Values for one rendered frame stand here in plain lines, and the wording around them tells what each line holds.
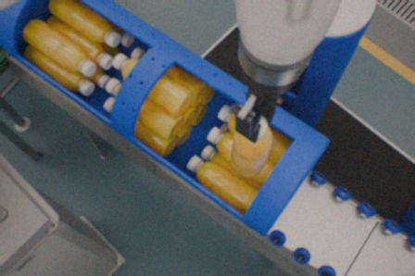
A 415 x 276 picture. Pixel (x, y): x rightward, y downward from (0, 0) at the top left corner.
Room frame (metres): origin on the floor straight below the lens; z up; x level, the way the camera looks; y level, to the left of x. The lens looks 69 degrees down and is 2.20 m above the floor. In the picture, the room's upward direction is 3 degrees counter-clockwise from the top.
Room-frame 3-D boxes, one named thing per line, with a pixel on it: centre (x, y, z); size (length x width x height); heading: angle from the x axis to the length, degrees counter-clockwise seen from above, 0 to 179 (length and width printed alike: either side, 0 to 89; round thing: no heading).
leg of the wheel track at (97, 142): (0.78, 0.51, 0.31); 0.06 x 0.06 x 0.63; 51
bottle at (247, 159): (0.30, -0.08, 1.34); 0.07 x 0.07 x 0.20
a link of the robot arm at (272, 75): (0.30, -0.09, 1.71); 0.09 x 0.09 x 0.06
